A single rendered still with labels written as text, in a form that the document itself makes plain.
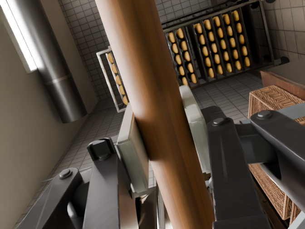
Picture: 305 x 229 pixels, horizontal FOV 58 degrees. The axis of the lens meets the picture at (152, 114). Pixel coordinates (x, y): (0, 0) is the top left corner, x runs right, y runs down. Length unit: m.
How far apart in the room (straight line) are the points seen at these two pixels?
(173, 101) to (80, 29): 5.14
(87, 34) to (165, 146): 5.11
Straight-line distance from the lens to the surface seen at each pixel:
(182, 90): 0.18
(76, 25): 5.29
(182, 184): 0.17
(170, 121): 0.15
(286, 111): 1.15
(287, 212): 1.50
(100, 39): 5.21
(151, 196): 1.92
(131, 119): 0.16
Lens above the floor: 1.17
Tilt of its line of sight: 6 degrees up
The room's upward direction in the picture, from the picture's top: 107 degrees counter-clockwise
